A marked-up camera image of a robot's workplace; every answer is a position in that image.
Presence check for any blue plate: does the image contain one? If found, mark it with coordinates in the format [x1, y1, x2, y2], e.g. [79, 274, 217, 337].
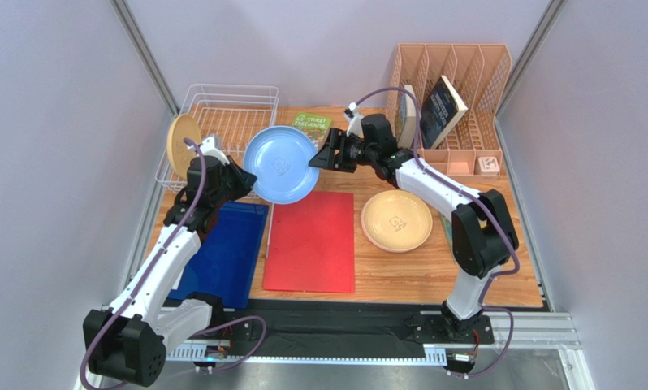
[243, 125, 319, 205]

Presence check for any yellow plate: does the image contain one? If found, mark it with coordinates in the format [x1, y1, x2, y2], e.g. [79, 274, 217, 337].
[166, 114, 201, 180]

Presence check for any orange plate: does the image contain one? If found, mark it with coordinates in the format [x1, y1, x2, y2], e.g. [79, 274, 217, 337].
[361, 190, 434, 253]

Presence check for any pink plate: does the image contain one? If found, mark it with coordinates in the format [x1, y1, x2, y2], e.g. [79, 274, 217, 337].
[361, 215, 434, 254]

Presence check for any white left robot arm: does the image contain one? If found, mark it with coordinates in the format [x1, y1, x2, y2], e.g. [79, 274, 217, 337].
[80, 155, 257, 389]

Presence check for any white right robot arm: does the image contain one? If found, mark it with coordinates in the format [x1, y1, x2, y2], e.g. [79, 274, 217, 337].
[309, 114, 519, 336]

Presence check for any green treehouse book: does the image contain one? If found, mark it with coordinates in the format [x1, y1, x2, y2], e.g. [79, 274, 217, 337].
[291, 111, 332, 148]

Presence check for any light blue standing book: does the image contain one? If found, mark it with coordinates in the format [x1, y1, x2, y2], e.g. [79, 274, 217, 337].
[395, 93, 417, 149]

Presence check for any blue folder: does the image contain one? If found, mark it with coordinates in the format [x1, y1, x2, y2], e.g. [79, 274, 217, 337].
[167, 201, 269, 309]

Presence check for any dark blue leaning book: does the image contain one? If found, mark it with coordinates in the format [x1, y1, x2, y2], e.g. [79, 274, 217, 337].
[421, 75, 469, 149]

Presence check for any red folder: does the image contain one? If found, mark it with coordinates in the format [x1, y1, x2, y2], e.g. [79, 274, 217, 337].
[263, 191, 355, 293]

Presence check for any pink file organizer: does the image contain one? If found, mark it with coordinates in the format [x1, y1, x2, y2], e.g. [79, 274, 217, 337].
[390, 43, 512, 183]

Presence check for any penguin classics garden book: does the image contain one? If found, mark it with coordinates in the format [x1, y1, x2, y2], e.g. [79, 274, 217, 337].
[439, 214, 453, 248]

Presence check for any small pink white box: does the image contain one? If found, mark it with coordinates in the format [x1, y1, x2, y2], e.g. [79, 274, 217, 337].
[474, 156, 501, 176]

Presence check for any black base mat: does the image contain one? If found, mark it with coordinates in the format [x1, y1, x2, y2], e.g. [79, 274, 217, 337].
[172, 298, 498, 359]

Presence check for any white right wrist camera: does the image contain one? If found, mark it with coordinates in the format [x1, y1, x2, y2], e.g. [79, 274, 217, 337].
[344, 102, 364, 138]

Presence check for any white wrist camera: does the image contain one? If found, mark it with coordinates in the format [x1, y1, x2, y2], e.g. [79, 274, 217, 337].
[344, 102, 364, 138]
[200, 134, 230, 165]

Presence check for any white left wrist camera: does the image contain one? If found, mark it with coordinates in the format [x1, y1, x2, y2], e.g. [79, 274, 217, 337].
[200, 134, 230, 165]

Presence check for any white wire dish rack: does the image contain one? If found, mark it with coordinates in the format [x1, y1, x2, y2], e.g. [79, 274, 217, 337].
[155, 83, 279, 200]

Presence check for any aluminium rail frame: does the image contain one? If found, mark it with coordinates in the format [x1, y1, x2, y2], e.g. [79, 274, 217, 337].
[87, 138, 580, 381]

